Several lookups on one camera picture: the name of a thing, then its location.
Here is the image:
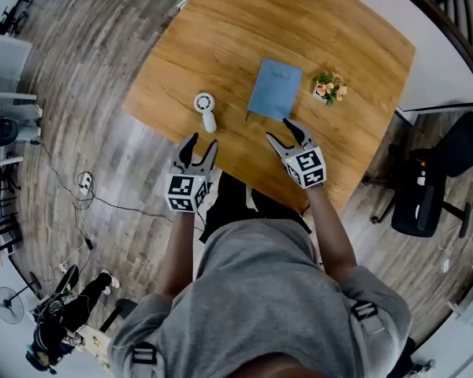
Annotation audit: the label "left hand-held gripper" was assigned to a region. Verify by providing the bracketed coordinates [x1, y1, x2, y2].
[164, 132, 219, 213]

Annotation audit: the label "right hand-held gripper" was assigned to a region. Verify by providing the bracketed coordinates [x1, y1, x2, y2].
[265, 117, 326, 191]

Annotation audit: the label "white handheld fan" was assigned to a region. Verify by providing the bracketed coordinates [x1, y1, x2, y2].
[193, 92, 218, 134]

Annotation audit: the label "person's left forearm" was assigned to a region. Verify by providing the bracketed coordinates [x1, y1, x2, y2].
[157, 209, 200, 301]

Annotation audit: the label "person's right forearm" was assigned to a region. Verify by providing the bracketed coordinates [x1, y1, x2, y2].
[306, 185, 358, 281]

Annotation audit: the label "white desk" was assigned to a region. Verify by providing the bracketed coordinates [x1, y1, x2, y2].
[0, 31, 35, 94]

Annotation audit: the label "black standing fan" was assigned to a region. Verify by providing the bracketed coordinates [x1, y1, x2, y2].
[0, 272, 43, 325]

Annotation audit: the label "person's black trousers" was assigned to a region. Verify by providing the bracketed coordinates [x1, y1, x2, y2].
[199, 171, 312, 243]

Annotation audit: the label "blue notebook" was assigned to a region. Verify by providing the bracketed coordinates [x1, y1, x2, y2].
[247, 58, 304, 121]

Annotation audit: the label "potted plant in white pot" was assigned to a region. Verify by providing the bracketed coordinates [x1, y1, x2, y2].
[312, 72, 348, 108]

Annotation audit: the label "large black office chair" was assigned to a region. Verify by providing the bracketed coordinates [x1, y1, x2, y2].
[364, 110, 473, 239]

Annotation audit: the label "person's grey shirt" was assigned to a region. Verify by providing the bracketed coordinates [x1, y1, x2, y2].
[108, 218, 413, 378]

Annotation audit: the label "black stool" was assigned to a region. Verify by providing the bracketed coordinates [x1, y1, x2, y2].
[100, 298, 139, 332]

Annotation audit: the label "black and green board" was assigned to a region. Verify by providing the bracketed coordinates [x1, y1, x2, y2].
[54, 265, 80, 295]

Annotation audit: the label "black mesh chair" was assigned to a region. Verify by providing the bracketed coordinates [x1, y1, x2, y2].
[0, 117, 20, 147]

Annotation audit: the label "round light wooden table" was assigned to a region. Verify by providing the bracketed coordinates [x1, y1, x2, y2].
[76, 324, 114, 369]

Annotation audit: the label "black floor cable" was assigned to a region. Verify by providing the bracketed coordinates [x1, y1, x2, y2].
[33, 139, 175, 224]

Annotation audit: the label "grey strap with black buckle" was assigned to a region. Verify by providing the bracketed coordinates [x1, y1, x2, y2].
[132, 343, 158, 378]
[350, 299, 383, 336]

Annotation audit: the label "white charger with cable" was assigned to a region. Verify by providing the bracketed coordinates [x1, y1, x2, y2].
[437, 226, 458, 275]

